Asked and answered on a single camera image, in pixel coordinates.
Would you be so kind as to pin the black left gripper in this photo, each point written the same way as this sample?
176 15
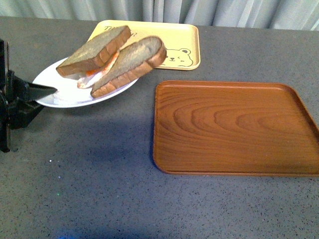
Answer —
17 99

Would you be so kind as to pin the white round plate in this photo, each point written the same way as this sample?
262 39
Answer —
68 95

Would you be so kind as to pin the fried egg toy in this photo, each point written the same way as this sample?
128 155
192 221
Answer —
91 77

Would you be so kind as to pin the bread slice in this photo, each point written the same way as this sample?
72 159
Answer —
95 52
133 61

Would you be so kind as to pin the yellow bear tray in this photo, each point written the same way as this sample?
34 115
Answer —
180 40

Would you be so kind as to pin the brown wooden tray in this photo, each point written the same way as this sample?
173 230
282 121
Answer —
232 128

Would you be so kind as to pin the grey curtain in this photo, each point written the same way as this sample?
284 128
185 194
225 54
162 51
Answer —
271 14

